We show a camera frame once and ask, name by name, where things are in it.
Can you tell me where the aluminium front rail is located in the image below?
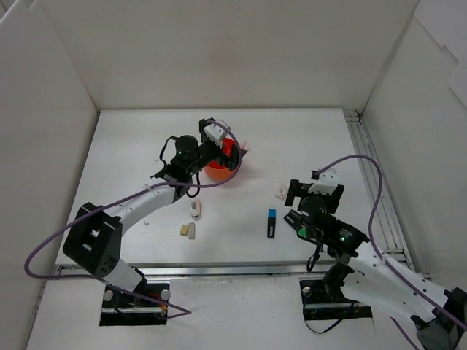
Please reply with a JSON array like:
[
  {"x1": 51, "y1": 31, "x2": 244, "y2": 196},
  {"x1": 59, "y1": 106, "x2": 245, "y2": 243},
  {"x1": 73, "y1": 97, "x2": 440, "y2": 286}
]
[{"x1": 56, "y1": 259, "x2": 334, "y2": 279}]

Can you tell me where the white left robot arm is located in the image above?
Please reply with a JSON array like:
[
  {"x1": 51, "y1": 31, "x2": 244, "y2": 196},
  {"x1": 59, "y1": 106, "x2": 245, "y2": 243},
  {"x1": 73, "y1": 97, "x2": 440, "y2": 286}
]
[{"x1": 63, "y1": 118, "x2": 246, "y2": 306}]

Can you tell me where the long beige eraser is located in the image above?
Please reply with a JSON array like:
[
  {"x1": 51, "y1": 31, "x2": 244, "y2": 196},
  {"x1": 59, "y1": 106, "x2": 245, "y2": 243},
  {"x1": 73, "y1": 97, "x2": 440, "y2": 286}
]
[{"x1": 187, "y1": 222, "x2": 196, "y2": 240}]

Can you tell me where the green capped black highlighter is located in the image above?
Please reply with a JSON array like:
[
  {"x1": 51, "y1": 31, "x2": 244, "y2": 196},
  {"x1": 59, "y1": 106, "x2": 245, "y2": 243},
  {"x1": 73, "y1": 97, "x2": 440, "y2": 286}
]
[{"x1": 283, "y1": 214, "x2": 307, "y2": 240}]

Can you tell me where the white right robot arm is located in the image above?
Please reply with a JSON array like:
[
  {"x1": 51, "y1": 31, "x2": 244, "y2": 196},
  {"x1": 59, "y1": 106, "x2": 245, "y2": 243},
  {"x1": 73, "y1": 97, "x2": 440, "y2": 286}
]
[{"x1": 285, "y1": 179, "x2": 466, "y2": 349}]

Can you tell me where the yellow capped black highlighter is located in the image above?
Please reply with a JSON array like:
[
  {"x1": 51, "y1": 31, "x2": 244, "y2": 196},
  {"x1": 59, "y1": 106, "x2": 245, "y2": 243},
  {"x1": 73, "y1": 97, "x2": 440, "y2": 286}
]
[{"x1": 288, "y1": 210, "x2": 301, "y2": 221}]

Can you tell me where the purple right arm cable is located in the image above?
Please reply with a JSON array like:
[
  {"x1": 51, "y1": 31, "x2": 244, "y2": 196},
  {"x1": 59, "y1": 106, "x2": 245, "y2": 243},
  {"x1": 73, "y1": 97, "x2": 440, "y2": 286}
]
[{"x1": 315, "y1": 155, "x2": 467, "y2": 350}]

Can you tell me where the white wrapped eraser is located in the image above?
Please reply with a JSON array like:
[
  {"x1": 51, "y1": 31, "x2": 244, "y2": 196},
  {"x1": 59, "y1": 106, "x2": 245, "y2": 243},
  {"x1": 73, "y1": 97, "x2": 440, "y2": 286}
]
[{"x1": 275, "y1": 184, "x2": 288, "y2": 201}]

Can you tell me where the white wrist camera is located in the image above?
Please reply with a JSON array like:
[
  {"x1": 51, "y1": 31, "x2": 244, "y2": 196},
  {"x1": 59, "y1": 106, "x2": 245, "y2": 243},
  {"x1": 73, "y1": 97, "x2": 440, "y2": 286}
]
[
  {"x1": 203, "y1": 118, "x2": 231, "y2": 149},
  {"x1": 308, "y1": 168, "x2": 339, "y2": 195}
]

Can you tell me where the small tan eraser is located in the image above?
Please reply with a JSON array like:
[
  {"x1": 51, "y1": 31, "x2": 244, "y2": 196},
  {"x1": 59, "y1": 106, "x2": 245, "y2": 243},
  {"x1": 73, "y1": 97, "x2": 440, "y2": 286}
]
[{"x1": 180, "y1": 225, "x2": 189, "y2": 236}]

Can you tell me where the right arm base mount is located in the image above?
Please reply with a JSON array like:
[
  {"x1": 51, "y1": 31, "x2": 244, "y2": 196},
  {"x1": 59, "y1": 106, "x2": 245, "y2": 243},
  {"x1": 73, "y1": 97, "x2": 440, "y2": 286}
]
[{"x1": 299, "y1": 279, "x2": 373, "y2": 335}]

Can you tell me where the blue capped black highlighter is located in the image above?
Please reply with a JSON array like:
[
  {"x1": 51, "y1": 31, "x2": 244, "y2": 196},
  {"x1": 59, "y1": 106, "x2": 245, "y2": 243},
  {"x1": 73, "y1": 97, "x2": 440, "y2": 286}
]
[{"x1": 266, "y1": 209, "x2": 277, "y2": 238}]

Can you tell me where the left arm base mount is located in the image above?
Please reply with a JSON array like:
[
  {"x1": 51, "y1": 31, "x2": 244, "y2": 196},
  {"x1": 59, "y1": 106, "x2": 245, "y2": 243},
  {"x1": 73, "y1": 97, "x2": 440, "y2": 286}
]
[{"x1": 99, "y1": 268, "x2": 170, "y2": 327}]

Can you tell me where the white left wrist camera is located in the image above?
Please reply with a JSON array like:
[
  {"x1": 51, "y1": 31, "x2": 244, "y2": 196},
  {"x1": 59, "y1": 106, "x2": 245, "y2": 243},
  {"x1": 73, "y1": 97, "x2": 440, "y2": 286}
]
[{"x1": 203, "y1": 118, "x2": 231, "y2": 149}]

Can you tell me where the orange round compartment container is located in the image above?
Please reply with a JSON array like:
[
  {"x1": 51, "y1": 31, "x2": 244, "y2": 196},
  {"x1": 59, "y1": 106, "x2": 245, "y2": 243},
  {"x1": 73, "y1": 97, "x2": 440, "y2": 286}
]
[{"x1": 202, "y1": 137, "x2": 245, "y2": 182}]

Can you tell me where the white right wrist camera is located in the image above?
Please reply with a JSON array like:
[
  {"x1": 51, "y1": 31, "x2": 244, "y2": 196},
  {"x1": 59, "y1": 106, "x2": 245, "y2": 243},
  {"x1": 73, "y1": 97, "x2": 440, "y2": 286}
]
[{"x1": 308, "y1": 168, "x2": 339, "y2": 195}]

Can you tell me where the pink white mini stapler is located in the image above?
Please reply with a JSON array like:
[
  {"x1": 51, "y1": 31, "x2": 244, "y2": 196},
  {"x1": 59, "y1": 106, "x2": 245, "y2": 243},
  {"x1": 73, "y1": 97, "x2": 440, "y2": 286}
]
[{"x1": 190, "y1": 200, "x2": 201, "y2": 220}]

